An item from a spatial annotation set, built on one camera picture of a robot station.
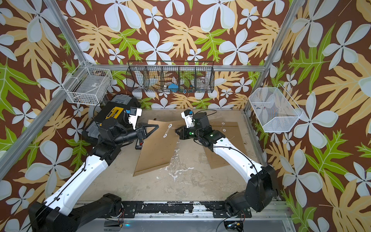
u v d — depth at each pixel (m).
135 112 0.58
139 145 0.96
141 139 0.59
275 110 0.84
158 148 0.66
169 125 0.69
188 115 0.69
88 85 0.85
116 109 0.97
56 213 0.37
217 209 0.75
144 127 0.61
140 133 0.58
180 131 0.67
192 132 0.66
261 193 0.42
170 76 0.97
